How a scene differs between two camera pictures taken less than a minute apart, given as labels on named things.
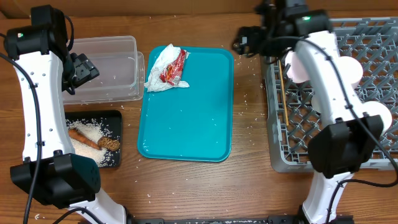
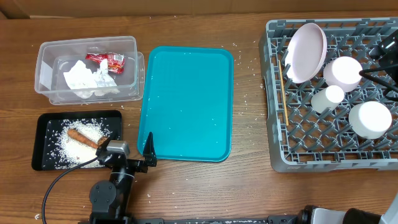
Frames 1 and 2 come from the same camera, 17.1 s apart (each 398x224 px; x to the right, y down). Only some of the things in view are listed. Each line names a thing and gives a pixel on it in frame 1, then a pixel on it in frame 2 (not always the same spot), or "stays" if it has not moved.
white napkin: x=166 y=56 → x=83 y=83
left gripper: x=86 y=70 → x=138 y=167
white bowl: x=352 y=70 stays
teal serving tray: x=194 y=122 stays
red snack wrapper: x=172 y=74 → x=115 y=62
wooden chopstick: x=283 y=86 stays
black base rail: x=342 y=219 stays
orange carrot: x=76 y=134 stays
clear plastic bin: x=121 y=69 stays
